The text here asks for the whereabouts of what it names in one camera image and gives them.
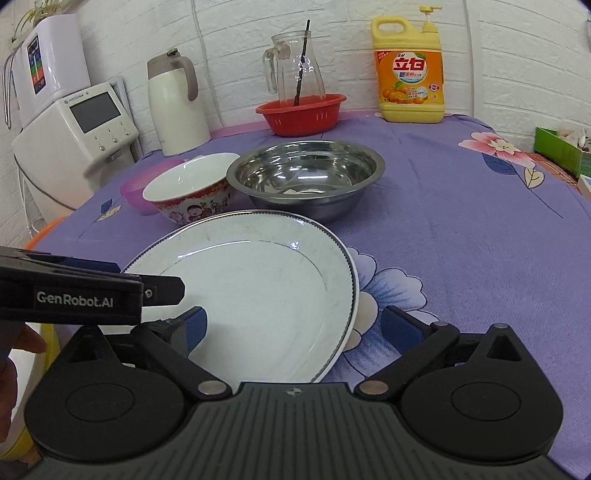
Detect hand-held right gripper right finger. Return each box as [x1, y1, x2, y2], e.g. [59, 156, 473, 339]
[355, 305, 532, 400]

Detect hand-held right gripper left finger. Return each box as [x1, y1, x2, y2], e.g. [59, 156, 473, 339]
[60, 307, 234, 401]

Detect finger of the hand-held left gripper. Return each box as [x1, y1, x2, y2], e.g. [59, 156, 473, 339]
[141, 275, 186, 308]
[69, 258, 141, 281]

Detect white plate with beaded rim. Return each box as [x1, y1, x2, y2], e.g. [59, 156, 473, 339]
[121, 210, 360, 385]

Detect purple plastic bowl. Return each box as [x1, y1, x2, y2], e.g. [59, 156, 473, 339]
[120, 159, 185, 217]

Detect white ceramic bowl red print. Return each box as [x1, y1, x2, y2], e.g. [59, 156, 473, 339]
[142, 152, 241, 225]

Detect stainless steel bowl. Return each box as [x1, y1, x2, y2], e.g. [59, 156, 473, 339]
[226, 141, 385, 222]

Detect person's left hand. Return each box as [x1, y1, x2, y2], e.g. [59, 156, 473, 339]
[0, 323, 48, 455]

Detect orange plastic basin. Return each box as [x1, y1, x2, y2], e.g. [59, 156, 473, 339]
[24, 217, 70, 252]

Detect purple floral tablecloth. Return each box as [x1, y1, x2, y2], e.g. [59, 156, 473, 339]
[32, 113, 591, 480]

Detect white water dispenser with screen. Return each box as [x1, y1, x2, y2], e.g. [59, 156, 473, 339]
[11, 78, 139, 222]

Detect cream thermal jug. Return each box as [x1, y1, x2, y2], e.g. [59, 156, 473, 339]
[147, 48, 212, 157]

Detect red plastic basket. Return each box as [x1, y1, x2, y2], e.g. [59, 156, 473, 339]
[255, 93, 347, 137]

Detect white water purifier unit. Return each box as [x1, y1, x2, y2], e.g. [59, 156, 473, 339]
[9, 13, 92, 127]

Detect green tissue box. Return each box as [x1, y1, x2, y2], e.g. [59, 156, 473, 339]
[534, 127, 591, 178]

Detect yellow detergent pump bottle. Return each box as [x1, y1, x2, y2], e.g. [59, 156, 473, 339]
[372, 6, 445, 124]

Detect clear glass pitcher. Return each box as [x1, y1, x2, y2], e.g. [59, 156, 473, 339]
[262, 30, 327, 106]

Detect dark stirring stick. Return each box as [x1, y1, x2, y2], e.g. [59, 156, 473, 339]
[294, 19, 311, 106]

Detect metal flexible hose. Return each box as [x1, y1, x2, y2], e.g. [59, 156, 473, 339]
[4, 48, 20, 131]

